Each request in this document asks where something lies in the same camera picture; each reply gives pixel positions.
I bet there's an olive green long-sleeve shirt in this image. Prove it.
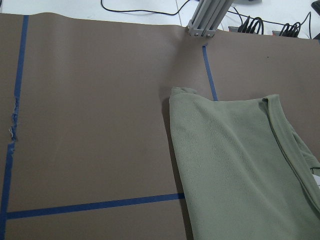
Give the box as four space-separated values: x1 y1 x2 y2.
169 87 320 240

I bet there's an aluminium frame post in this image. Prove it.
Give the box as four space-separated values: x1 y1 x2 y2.
187 0 234 38

